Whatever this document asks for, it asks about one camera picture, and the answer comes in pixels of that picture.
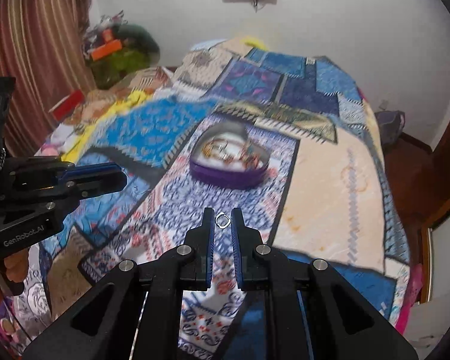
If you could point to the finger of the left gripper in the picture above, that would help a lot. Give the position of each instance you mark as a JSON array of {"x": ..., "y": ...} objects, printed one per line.
[
  {"x": 80, "y": 172},
  {"x": 81, "y": 186}
]

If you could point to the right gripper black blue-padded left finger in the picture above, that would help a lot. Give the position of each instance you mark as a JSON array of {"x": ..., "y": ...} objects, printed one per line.
[{"x": 133, "y": 312}]

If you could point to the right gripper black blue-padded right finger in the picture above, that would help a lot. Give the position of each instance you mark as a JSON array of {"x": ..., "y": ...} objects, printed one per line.
[{"x": 311, "y": 310}]

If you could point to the purple heart-shaped tin box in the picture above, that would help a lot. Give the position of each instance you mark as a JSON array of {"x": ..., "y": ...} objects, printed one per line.
[{"x": 227, "y": 157}]

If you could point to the yellow cloth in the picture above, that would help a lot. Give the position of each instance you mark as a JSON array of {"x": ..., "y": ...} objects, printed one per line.
[{"x": 92, "y": 132}]

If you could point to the red flat box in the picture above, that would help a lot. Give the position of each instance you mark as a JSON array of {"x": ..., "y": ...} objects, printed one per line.
[{"x": 66, "y": 106}]

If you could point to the green covered side table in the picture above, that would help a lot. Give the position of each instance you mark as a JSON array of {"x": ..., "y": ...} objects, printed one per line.
[{"x": 112, "y": 68}]

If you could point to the orange box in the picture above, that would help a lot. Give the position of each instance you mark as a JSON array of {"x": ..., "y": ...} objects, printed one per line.
[{"x": 106, "y": 49}]

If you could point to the red striped curtain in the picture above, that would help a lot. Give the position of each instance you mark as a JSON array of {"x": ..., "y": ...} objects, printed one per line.
[{"x": 41, "y": 47}]

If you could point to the blue patchwork bedspread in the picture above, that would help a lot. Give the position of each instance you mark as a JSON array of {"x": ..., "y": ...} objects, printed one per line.
[{"x": 289, "y": 140}]

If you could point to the dark bag on floor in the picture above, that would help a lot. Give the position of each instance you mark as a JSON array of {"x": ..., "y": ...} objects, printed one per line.
[{"x": 391, "y": 125}]

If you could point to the yellow round object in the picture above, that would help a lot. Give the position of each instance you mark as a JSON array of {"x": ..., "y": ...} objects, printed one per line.
[{"x": 254, "y": 43}]

